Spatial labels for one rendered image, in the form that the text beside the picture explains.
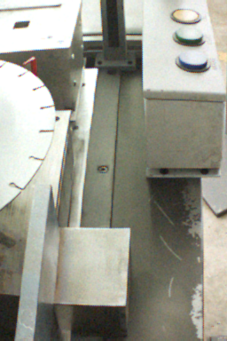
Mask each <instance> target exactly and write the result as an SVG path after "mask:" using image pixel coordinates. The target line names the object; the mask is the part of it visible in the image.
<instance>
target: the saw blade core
mask: <svg viewBox="0 0 227 341"><path fill-rule="evenodd" d="M0 67H1V68H0V211H1V210H3V209H4V208H5V207H7V206H8V205H9V204H10V202H12V201H13V200H14V199H15V198H16V196H19V195H20V193H21V190H24V189H25V188H26V187H27V184H28V183H30V182H31V179H32V178H33V177H34V176H35V175H36V173H37V172H38V170H39V169H40V167H41V166H42V163H43V162H42V161H44V159H45V157H46V155H47V154H48V152H49V150H50V145H51V141H52V137H53V132H47V131H54V127H55V122H56V117H55V111H54V104H53V101H52V99H51V95H50V94H49V93H48V90H47V89H46V88H45V86H44V85H43V82H41V81H40V80H39V79H38V78H37V77H36V76H34V75H33V74H31V73H30V72H27V70H25V69H24V68H21V67H18V66H16V65H15V64H14V65H13V64H12V63H8V62H7V63H6V61H5V62H3V61H1V60H0ZM18 76H20V77H18ZM33 90H36V91H33ZM41 108H44V109H43V110H42V109H41ZM41 131H44V132H43V133H40V132H41ZM31 157H34V158H35V159H37V160H35V159H32V160H29V158H31ZM38 160H41V161H38ZM11 184H14V185H15V186H16V187H17V188H18V189H17V188H15V187H13V186H10V185H11ZM19 189H20V190H19Z"/></svg>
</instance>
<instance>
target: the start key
mask: <svg viewBox="0 0 227 341"><path fill-rule="evenodd" d="M202 36H203V35H202V32H200V31H199V30H198V29H197V28H191V27H184V28H179V29H178V30H177V31H176V39H178V40H180V41H181V42H183V43H187V44H193V43H198V42H201V41H202Z"/></svg>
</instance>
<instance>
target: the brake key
mask: <svg viewBox="0 0 227 341"><path fill-rule="evenodd" d="M178 58H179V63H180V64H181V65H183V66H184V67H188V68H193V69H201V68H204V67H206V66H207V57H206V55H205V54H203V53H201V52H196V51H192V50H189V51H185V52H181V53H180V55H179V56H178Z"/></svg>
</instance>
